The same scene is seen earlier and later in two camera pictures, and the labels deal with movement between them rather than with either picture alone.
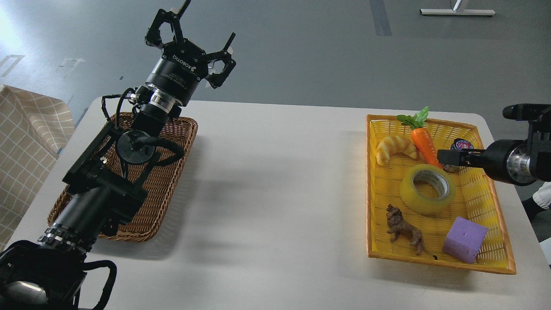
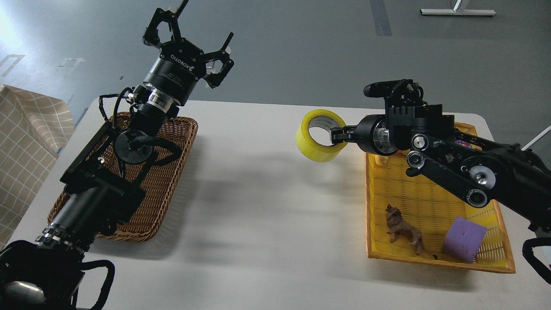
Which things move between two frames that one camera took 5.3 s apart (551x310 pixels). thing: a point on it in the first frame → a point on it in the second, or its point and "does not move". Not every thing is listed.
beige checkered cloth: [34, 130] does not move
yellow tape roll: [431, 175] → [307, 146]
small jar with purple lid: [458, 144] does not move
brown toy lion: [396, 224] does not move
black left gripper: [182, 65] does not move
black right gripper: [508, 160] → [371, 134]
